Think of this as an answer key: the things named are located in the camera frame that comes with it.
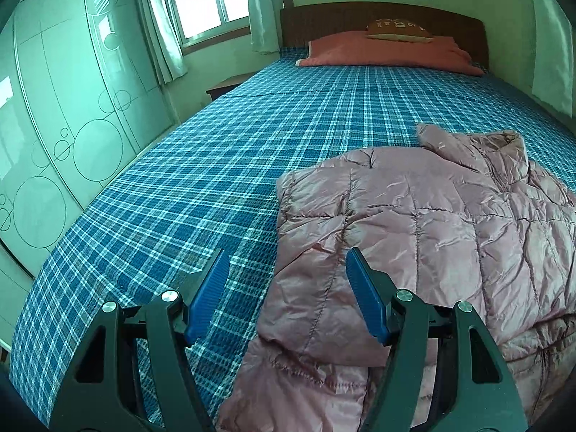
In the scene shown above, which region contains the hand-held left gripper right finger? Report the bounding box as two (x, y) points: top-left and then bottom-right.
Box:
(346, 247), (529, 432)

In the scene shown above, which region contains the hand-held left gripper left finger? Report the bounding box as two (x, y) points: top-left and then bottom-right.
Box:
(49, 247), (231, 432)

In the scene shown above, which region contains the pink puffer jacket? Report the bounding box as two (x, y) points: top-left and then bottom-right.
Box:
(216, 122), (576, 432)

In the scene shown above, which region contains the bed with blue plaid sheet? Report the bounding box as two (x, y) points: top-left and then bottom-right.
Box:
(9, 46), (576, 430)

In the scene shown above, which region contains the wooden nightstand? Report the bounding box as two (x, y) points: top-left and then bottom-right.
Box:
(206, 72), (257, 102)

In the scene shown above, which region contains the glass door wardrobe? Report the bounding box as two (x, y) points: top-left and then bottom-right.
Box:
(0, 0), (176, 280)

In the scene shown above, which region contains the pink pillow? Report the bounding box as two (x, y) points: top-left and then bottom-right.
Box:
(296, 31), (487, 76)

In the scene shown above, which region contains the small brown embroidered cushion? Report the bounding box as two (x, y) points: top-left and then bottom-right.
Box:
(364, 19), (435, 43)

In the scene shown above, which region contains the pale window curtain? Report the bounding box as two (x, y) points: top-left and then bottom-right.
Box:
(132, 0), (187, 85)
(245, 0), (282, 54)

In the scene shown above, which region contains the dark wooden headboard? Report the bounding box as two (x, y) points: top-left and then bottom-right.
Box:
(280, 3), (489, 66)

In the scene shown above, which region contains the white hanging cloth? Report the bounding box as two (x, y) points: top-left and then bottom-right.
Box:
(526, 0), (576, 115)

